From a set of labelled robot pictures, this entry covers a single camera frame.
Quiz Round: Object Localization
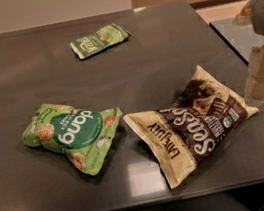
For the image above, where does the green Dang rice chip bag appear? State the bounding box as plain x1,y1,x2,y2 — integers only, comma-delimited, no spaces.
22,103,122,176

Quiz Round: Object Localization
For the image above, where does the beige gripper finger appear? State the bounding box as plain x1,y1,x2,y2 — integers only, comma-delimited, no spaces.
244,76,264,100

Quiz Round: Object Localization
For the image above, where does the green jalapeno chip bag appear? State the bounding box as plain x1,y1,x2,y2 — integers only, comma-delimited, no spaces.
70,23,131,60

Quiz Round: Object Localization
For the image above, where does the brown Late July chip bag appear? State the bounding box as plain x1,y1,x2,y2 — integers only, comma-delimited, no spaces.
124,67,259,189

